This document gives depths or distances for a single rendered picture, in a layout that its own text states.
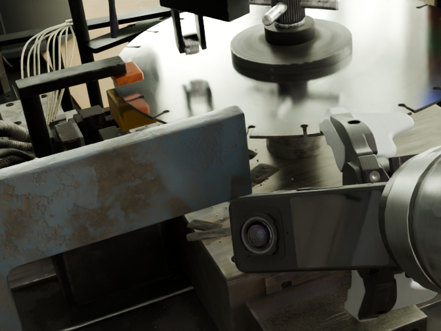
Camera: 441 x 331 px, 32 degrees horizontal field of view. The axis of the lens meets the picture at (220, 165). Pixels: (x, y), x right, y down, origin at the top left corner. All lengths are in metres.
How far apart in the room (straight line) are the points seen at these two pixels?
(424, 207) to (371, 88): 0.31
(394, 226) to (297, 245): 0.09
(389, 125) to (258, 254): 0.15
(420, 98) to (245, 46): 0.17
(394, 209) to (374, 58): 0.33
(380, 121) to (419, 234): 0.22
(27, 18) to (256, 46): 0.69
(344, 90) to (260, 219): 0.21
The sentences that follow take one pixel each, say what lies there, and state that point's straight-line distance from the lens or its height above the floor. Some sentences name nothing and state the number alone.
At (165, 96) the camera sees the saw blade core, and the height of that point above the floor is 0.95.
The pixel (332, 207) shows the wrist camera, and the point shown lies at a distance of 0.42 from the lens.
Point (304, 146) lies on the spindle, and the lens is 0.72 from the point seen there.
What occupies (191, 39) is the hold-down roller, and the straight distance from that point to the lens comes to 0.68.
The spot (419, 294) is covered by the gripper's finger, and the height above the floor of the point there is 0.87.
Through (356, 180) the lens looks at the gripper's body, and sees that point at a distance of 0.46.
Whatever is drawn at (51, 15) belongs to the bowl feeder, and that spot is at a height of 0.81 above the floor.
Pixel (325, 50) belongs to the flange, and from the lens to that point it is 0.68.
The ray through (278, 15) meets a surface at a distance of 0.66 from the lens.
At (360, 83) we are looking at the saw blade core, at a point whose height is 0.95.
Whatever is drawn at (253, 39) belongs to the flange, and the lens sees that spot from 0.71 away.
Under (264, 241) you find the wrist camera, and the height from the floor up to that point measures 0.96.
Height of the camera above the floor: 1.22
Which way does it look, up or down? 30 degrees down
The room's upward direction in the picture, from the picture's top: 7 degrees counter-clockwise
